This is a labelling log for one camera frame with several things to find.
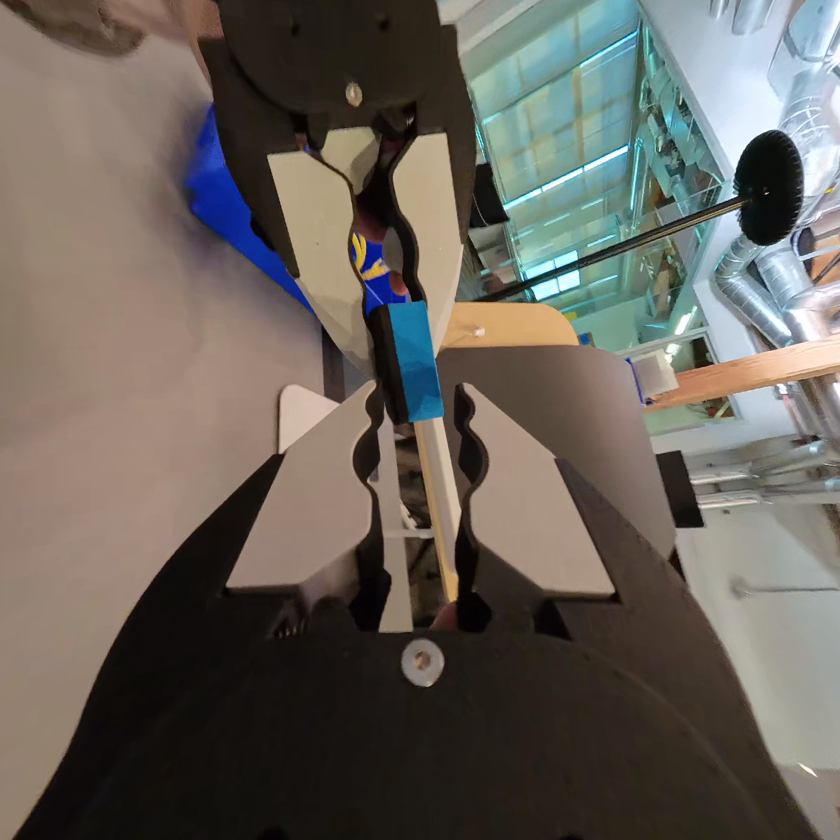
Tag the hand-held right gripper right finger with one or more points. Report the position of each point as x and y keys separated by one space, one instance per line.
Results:
x=538 y=525

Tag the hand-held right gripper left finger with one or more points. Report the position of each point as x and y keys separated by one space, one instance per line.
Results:
x=295 y=525

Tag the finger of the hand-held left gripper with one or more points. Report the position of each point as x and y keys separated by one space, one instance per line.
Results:
x=433 y=210
x=315 y=223

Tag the blue plastic bin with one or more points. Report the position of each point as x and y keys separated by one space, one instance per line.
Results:
x=230 y=184

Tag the blue whiteboard eraser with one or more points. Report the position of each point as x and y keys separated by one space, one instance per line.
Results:
x=410 y=361

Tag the yellow item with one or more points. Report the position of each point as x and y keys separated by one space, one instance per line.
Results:
x=372 y=260

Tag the black backdrop board stand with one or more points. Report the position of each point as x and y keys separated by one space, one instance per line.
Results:
x=591 y=433

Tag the black laptop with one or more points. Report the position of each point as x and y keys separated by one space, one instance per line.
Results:
x=680 y=488

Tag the wooden ceiling post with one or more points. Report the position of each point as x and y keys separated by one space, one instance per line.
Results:
x=748 y=374

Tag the silver ceiling duct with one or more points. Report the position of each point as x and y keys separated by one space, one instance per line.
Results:
x=788 y=276

